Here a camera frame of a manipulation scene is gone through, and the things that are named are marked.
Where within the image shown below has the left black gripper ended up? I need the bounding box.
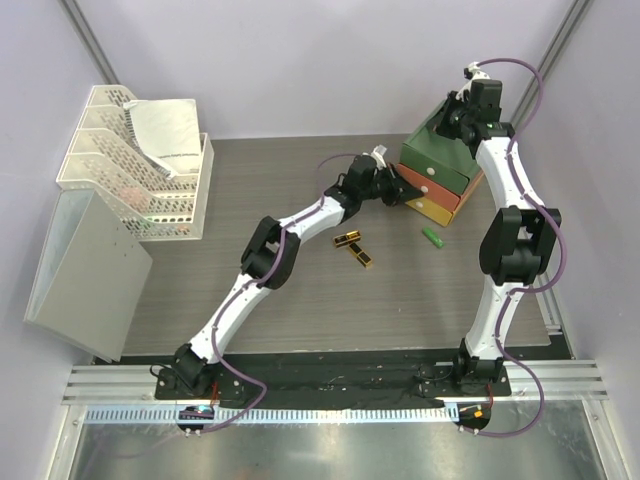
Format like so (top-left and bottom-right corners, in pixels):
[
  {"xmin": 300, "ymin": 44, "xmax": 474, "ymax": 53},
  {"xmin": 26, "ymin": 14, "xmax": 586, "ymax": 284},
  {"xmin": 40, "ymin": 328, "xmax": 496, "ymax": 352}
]
[{"xmin": 358, "ymin": 162, "xmax": 422, "ymax": 207}]

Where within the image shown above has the yellow bottom drawer box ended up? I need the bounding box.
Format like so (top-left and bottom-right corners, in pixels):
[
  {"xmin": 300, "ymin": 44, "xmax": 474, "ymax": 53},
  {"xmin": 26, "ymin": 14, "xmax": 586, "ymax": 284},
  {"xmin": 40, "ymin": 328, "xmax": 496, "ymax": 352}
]
[{"xmin": 406, "ymin": 185, "xmax": 477, "ymax": 227}]

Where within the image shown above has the red drawer box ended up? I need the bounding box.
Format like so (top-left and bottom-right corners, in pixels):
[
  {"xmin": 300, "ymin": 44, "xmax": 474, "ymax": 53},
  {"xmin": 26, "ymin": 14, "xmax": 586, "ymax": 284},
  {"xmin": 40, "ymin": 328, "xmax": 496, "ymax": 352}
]
[{"xmin": 397, "ymin": 164, "xmax": 484, "ymax": 213}]

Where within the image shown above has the green top drawer box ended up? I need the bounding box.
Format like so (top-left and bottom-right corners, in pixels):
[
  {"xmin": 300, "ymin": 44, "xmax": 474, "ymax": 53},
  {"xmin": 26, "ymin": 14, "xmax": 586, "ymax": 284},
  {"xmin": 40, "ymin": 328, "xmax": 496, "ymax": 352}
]
[{"xmin": 399, "ymin": 103, "xmax": 481, "ymax": 195}]

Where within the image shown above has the gold black lipstick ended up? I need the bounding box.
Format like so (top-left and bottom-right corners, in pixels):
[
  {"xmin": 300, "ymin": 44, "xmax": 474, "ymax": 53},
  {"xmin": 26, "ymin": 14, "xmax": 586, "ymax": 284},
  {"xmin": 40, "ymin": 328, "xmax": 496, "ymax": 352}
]
[
  {"xmin": 348, "ymin": 243, "xmax": 373, "ymax": 268},
  {"xmin": 332, "ymin": 230, "xmax": 362, "ymax": 248}
]

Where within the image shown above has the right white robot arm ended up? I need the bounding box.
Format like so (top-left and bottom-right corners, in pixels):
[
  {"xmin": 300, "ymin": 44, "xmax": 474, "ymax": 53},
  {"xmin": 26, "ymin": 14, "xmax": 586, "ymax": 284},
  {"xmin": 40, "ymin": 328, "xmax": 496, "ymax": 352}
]
[{"xmin": 434, "ymin": 80, "xmax": 561, "ymax": 395}]

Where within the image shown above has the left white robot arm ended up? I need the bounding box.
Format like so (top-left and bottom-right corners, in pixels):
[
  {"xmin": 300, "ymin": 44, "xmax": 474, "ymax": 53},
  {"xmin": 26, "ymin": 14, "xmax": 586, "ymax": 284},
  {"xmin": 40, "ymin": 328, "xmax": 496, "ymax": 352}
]
[{"xmin": 170, "ymin": 149, "xmax": 423, "ymax": 399}]

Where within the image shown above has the white paper booklet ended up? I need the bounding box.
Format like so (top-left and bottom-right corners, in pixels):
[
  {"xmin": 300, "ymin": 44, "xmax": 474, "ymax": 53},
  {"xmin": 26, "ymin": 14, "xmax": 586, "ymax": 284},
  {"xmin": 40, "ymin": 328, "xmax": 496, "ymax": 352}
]
[{"xmin": 123, "ymin": 99, "xmax": 202, "ymax": 180}]

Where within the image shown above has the white mesh file organizer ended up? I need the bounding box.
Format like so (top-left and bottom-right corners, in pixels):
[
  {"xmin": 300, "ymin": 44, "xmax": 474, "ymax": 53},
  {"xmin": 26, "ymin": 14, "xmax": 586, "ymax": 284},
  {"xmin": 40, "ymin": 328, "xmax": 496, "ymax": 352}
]
[{"xmin": 56, "ymin": 85, "xmax": 214, "ymax": 241}]

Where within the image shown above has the grey metal bookend box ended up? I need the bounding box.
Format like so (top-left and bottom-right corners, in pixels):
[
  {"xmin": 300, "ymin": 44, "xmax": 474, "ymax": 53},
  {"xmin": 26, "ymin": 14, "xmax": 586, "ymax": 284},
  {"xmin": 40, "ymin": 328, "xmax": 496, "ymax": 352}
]
[{"xmin": 25, "ymin": 190, "xmax": 152, "ymax": 362}]

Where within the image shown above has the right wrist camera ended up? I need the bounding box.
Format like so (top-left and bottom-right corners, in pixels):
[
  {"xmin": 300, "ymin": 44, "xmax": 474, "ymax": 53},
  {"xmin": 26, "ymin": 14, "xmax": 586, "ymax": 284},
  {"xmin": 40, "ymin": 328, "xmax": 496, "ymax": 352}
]
[{"xmin": 462, "ymin": 62, "xmax": 503, "ymax": 123}]

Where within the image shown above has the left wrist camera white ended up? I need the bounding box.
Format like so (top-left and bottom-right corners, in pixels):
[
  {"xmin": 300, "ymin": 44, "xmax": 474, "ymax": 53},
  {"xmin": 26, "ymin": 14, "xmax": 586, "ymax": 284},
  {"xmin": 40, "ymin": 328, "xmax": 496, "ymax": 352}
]
[{"xmin": 370, "ymin": 145, "xmax": 387, "ymax": 168}]

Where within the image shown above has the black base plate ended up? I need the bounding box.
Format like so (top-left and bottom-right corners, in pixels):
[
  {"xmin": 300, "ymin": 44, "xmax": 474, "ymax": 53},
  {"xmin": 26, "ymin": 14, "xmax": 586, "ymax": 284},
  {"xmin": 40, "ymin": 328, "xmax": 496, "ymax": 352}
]
[{"xmin": 154, "ymin": 347, "xmax": 511, "ymax": 410}]

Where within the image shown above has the white slotted cable duct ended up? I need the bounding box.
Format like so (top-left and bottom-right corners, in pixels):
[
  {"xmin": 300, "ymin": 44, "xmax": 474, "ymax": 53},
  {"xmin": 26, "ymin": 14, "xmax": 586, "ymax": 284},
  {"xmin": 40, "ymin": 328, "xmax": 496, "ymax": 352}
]
[{"xmin": 84, "ymin": 403, "xmax": 459, "ymax": 426}]

